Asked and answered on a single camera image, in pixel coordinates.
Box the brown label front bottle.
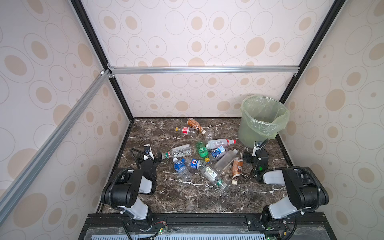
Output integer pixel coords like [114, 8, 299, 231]
[231, 158, 244, 186]

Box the pocari sweat bottle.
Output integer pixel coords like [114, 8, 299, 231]
[172, 158, 192, 182]

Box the red cap white bottle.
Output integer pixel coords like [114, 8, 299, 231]
[206, 139, 237, 150]

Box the pepsi label bottle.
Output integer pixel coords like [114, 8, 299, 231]
[190, 159, 206, 170]

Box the green sprite bottle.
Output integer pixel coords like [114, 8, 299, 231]
[196, 141, 209, 159]

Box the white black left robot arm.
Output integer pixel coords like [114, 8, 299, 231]
[101, 144, 161, 224]

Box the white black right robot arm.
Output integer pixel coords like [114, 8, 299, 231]
[244, 139, 330, 224]

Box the mesh bin with green liner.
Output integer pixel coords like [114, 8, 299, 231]
[238, 95, 290, 148]

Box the large clear square bottle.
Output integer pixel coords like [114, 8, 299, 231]
[214, 150, 238, 174]

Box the blue label clear bottle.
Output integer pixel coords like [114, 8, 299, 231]
[211, 146, 228, 160]

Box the yellow cap red label bottle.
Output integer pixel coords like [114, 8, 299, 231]
[175, 127, 198, 136]

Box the brown tea bottle at back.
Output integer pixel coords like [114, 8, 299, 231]
[187, 118, 206, 135]

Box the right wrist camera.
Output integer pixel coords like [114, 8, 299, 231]
[252, 141, 263, 157]

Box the horizontal aluminium back rail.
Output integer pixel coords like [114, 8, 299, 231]
[111, 66, 300, 74]

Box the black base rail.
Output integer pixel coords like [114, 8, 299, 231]
[79, 213, 336, 240]

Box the diagonal aluminium left rail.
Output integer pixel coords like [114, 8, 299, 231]
[1, 70, 111, 224]

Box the black left corner post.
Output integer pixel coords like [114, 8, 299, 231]
[70, 0, 135, 122]

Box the black corner post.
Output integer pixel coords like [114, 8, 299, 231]
[279, 0, 347, 104]
[70, 0, 135, 122]

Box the black right corner post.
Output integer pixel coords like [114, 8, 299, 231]
[279, 0, 347, 104]

